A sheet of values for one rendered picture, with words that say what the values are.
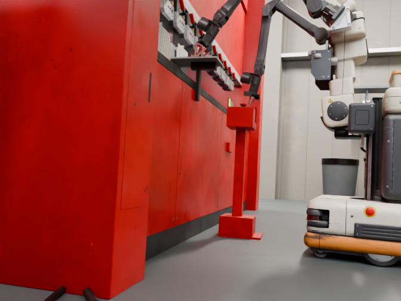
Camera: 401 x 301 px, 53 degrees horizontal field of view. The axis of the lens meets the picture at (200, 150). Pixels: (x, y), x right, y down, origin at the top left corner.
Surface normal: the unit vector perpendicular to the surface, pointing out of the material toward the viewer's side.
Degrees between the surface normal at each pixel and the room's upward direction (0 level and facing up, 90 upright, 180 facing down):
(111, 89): 90
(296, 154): 90
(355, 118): 90
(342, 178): 95
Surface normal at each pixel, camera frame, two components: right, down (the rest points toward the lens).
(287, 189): -0.35, -0.07
